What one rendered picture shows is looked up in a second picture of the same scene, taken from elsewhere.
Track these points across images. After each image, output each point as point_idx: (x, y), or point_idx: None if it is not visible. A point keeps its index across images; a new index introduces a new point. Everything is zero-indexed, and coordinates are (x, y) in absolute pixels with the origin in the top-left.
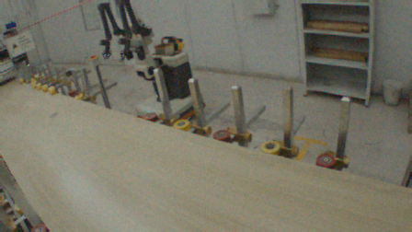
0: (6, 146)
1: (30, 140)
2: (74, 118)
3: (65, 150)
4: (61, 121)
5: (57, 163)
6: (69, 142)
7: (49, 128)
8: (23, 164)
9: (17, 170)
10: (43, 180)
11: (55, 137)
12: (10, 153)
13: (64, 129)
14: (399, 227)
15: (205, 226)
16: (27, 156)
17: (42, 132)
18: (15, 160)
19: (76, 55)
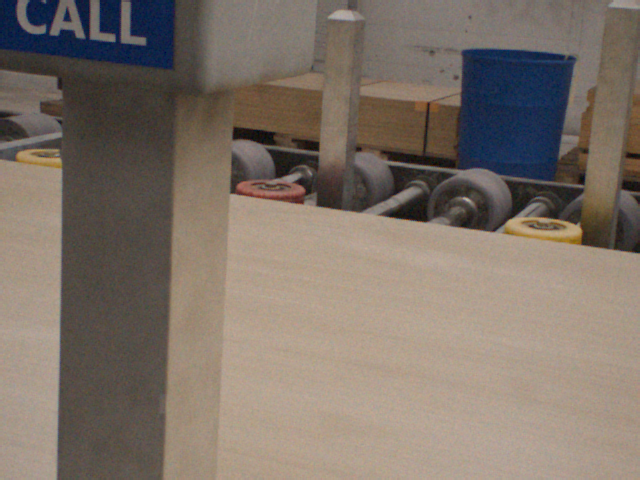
0: None
1: (527, 300)
2: (276, 419)
3: (12, 248)
4: (451, 407)
5: (6, 217)
6: (37, 275)
7: (490, 358)
8: (292, 222)
9: (281, 209)
10: (19, 187)
11: (244, 300)
12: (563, 257)
13: (235, 339)
14: None
15: None
16: (342, 243)
17: (515, 338)
18: (410, 233)
19: None
